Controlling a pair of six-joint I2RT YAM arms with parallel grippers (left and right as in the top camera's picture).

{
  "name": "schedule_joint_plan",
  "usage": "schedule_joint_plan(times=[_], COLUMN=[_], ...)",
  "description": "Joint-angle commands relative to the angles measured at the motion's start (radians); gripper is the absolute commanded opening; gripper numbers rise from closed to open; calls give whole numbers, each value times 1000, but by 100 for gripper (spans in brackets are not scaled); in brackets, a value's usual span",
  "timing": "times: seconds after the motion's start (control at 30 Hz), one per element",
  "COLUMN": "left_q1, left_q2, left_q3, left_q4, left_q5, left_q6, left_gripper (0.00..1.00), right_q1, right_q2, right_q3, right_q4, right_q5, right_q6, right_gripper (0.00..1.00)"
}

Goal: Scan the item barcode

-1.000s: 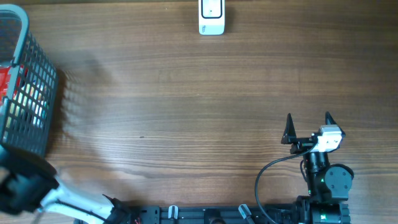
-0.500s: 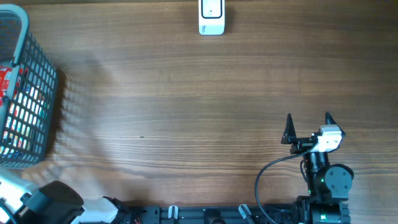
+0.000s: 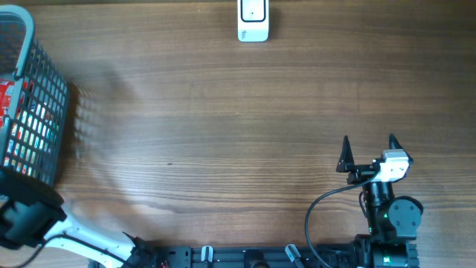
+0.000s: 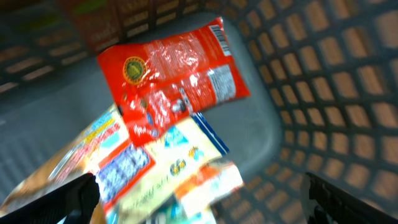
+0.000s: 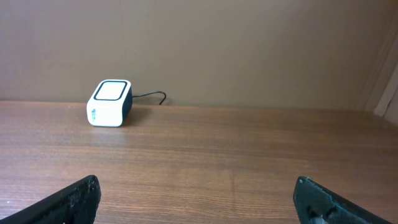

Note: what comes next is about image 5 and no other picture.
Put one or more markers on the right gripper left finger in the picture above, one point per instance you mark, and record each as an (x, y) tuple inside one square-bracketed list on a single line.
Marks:
[(75, 204)]

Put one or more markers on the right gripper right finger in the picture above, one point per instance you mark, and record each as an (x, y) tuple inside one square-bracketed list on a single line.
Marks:
[(315, 203)]

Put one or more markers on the white barcode scanner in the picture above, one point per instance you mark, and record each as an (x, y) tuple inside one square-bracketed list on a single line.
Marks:
[(110, 103)]

